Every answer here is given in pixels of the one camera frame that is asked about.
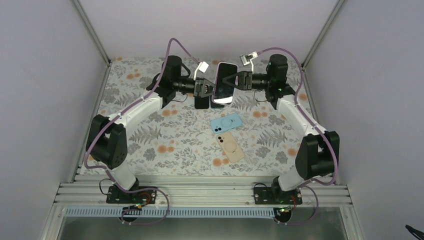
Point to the light blue phone case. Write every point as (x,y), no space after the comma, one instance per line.
(225,123)

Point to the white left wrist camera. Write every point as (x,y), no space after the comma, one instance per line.
(202,67)

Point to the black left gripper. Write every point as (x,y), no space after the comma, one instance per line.
(201,92)

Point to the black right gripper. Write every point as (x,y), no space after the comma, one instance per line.
(246,78)

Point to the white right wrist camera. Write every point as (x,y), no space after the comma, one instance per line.
(247,60)

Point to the aluminium corner frame post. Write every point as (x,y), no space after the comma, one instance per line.
(331,18)
(91,31)

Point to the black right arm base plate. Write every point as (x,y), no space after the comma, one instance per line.
(264,195)

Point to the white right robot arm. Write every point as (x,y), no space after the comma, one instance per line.
(319,148)

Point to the dark teal smartphone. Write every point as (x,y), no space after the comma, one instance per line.
(214,105)

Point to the floral patterned table mat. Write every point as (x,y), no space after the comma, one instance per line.
(178,139)

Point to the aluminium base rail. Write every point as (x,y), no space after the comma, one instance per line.
(198,191)

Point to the magenta smartphone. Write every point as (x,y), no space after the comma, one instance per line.
(223,94)

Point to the black phone case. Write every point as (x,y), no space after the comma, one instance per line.
(201,103)

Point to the beige phone case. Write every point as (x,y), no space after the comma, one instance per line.
(230,147)

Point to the aluminium corner frame post left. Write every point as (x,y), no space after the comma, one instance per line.
(91,31)

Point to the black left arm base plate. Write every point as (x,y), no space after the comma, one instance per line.
(117,196)

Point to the aluminium corner frame post right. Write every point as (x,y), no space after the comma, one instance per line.
(331,18)

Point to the slotted grey cable duct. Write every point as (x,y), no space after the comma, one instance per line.
(173,212)

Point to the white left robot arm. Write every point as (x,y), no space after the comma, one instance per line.
(107,147)

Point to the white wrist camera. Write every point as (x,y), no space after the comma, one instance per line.
(202,67)
(247,60)

